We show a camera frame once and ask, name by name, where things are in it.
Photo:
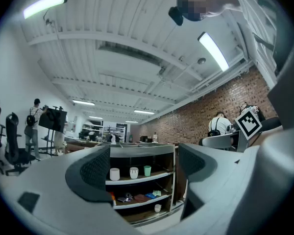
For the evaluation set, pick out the white curved desk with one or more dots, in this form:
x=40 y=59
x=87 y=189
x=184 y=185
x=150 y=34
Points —
x=219 y=141

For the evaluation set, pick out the blue packet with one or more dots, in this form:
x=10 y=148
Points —
x=151 y=195

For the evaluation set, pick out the person's white jersey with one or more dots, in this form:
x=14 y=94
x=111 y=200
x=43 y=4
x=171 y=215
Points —
x=254 y=33

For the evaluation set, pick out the black screen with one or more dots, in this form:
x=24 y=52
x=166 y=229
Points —
x=52 y=120

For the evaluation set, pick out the green cup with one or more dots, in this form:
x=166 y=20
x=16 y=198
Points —
x=147 y=171

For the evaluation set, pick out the round ceiling detector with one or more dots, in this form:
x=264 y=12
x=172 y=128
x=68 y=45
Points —
x=201 y=61

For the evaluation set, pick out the black screen stand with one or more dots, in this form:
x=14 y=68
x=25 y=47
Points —
x=49 y=142

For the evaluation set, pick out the long ceiling light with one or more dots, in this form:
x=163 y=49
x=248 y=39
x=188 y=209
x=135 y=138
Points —
x=213 y=51
x=83 y=102
x=45 y=4
x=144 y=111

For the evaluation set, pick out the black head-mounted camera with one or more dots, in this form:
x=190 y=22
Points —
x=175 y=15

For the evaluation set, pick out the white storage shelving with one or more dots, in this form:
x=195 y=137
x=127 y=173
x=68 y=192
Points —
x=105 y=131

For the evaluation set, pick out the stainless steel shelving cart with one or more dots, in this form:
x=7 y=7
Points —
x=142 y=153

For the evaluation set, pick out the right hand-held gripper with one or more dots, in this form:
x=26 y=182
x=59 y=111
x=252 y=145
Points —
x=248 y=125

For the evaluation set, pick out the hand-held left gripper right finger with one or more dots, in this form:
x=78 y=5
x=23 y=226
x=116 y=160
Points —
x=223 y=180

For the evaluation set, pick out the white plastic jug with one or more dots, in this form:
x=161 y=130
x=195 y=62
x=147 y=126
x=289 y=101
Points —
x=113 y=140

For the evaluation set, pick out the small white cup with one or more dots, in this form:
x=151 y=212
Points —
x=157 y=208

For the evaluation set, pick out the orange box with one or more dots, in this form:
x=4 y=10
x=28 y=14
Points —
x=112 y=198

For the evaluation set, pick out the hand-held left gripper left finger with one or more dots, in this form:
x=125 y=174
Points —
x=63 y=199

